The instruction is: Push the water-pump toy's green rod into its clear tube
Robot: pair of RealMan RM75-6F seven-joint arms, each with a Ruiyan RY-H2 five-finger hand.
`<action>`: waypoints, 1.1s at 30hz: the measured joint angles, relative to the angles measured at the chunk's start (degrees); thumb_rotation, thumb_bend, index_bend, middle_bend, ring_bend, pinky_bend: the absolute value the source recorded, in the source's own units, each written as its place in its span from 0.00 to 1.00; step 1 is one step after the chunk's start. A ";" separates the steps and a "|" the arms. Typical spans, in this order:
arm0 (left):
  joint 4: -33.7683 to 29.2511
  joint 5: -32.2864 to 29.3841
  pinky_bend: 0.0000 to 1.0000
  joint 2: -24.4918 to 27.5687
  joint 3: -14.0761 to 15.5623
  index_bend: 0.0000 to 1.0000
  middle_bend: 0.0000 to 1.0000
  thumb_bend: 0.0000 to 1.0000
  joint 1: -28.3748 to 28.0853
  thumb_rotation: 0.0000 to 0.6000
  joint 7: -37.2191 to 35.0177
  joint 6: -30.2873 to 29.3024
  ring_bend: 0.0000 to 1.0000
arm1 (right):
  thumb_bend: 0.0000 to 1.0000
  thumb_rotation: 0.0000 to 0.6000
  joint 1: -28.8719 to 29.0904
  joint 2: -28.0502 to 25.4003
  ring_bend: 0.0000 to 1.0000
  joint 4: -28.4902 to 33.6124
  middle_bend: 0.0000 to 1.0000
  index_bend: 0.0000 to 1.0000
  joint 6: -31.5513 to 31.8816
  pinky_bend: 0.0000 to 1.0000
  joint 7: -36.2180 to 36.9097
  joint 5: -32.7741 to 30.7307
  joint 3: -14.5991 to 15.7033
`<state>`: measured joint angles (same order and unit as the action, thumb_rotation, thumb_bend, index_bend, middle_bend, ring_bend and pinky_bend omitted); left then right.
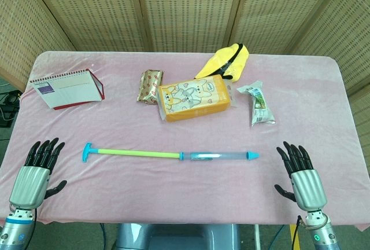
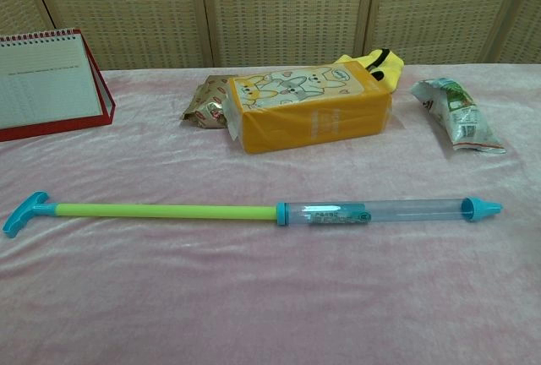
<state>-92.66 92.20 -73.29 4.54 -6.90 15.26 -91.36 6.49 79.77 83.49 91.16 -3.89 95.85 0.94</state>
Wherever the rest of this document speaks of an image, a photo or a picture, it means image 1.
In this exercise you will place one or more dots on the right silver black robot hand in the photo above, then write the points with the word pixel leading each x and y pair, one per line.
pixel 307 189

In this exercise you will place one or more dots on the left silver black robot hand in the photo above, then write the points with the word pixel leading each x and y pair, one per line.
pixel 29 183

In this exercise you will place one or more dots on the clear tube with blue liquid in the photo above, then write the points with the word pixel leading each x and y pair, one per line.
pixel 228 156

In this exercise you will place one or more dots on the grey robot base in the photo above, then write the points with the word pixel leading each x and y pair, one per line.
pixel 179 237

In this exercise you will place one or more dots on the white table leg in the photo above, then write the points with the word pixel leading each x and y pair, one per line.
pixel 256 237

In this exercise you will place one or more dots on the white green snack packet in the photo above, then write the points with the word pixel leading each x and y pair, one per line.
pixel 260 105

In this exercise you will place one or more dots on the red white desk calendar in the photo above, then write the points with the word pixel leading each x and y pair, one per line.
pixel 69 91

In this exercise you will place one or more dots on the pink tablecloth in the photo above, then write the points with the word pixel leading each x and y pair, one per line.
pixel 173 189

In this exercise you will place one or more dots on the orange bunny tissue pack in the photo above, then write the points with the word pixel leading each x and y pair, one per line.
pixel 193 99

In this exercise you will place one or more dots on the bamboo folding screen panel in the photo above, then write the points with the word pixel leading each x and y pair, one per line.
pixel 274 10
pixel 347 30
pixel 86 10
pixel 188 10
pixel 17 30

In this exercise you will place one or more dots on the gold red snack packet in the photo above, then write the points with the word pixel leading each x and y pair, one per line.
pixel 150 86

